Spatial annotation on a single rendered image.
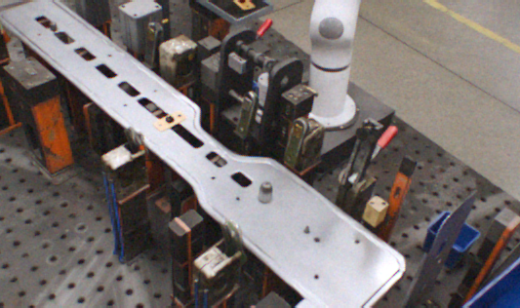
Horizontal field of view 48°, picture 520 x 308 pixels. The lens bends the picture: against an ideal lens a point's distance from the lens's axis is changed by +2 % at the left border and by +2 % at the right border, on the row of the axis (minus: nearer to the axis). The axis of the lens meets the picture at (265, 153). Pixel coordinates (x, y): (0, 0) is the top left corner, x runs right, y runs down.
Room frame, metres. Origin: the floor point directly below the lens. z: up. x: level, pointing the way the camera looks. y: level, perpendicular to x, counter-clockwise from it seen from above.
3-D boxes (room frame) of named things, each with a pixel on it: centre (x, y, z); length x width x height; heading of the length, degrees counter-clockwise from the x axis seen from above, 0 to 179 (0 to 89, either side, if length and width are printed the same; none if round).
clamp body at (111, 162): (0.90, 0.32, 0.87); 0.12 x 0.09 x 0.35; 139
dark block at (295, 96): (1.09, -0.06, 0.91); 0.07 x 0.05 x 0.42; 139
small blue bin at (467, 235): (0.99, -0.52, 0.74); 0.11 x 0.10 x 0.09; 49
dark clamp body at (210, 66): (1.24, 0.14, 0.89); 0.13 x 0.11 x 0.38; 139
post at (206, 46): (1.30, 0.18, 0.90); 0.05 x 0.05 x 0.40; 49
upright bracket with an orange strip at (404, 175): (0.82, -0.28, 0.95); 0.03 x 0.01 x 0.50; 49
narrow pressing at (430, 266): (0.58, -0.30, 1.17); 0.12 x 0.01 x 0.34; 139
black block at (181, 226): (0.76, 0.15, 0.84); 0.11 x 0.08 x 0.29; 139
